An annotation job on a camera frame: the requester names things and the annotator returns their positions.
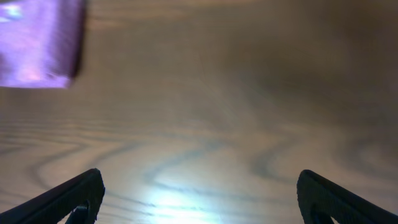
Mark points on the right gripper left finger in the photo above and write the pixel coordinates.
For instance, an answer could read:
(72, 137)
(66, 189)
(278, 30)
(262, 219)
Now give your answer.
(79, 199)

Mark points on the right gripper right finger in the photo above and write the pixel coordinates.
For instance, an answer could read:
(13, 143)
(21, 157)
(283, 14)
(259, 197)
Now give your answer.
(322, 201)

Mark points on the purple cloth with label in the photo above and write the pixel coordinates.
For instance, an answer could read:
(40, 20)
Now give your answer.
(41, 42)

